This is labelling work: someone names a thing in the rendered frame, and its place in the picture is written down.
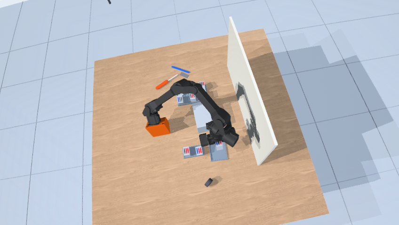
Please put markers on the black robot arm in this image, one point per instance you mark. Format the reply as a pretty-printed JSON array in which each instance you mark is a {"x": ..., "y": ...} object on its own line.
[{"x": 221, "y": 120}]

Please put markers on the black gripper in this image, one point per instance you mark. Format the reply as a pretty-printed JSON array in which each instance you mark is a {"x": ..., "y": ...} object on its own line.
[{"x": 209, "y": 139}]

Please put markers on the white flat panel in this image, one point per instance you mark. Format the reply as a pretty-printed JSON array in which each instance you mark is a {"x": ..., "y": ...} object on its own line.
[{"x": 255, "y": 116}]

